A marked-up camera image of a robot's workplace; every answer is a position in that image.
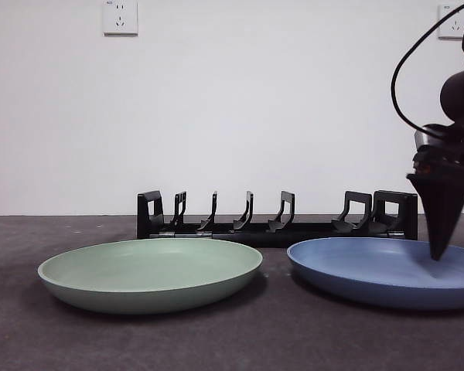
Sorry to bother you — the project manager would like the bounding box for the blue round plate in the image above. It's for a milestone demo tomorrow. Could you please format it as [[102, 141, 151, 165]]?
[[286, 237, 464, 311]]

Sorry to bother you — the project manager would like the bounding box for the white wall power outlet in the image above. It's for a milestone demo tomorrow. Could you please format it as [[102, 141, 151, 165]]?
[[438, 3, 464, 40], [102, 0, 139, 38]]

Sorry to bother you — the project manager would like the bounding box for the pale green round plate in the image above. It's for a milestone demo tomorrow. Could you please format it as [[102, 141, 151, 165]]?
[[37, 238, 264, 315]]

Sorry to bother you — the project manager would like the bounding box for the black plate rack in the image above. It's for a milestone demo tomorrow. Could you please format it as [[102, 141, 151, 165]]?
[[137, 189, 418, 249]]

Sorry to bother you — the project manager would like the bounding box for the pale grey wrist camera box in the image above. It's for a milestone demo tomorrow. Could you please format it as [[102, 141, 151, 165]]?
[[414, 123, 455, 150]]

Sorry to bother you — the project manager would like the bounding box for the long looping black cable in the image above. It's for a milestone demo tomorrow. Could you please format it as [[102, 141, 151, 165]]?
[[391, 0, 464, 132]]

